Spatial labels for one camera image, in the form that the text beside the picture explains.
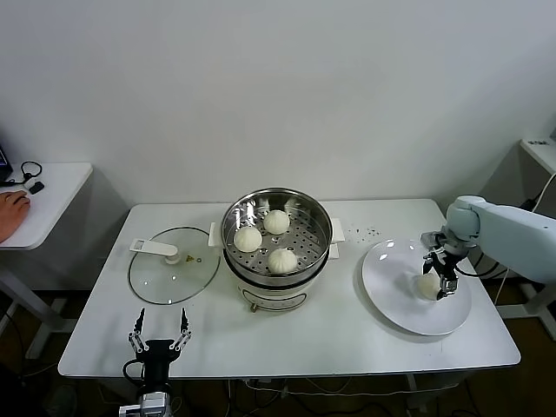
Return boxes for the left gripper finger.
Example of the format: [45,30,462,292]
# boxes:
[169,307,194,351]
[127,307,148,353]

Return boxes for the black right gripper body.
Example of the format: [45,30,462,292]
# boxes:
[433,248,468,280]

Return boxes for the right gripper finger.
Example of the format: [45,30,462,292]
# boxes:
[421,254,442,277]
[434,275,458,301]

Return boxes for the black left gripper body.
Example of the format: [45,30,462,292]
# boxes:
[138,340,175,384]

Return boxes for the white steamed baozi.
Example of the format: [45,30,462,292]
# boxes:
[267,247,299,275]
[233,226,263,253]
[415,273,440,301]
[263,209,291,235]

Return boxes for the stainless steel steamer basket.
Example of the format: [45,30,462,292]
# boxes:
[208,187,348,275]

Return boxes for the person's hand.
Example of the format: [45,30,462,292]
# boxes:
[0,189,32,244]

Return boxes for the white round plate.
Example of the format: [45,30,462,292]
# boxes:
[362,238,473,337]

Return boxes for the white electric cooking pot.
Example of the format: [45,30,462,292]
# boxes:
[223,242,343,314]

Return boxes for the white side desk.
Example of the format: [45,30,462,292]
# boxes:
[0,162,129,360]

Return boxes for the black laptop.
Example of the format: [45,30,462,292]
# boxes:
[0,134,13,187]

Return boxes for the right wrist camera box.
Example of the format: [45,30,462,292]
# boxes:
[420,231,453,252]

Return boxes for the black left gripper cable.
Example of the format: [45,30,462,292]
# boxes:
[122,358,147,383]

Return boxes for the glass lid with white handle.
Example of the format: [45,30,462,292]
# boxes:
[129,225,222,305]

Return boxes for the black looped cable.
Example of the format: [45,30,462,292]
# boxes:
[8,160,43,188]

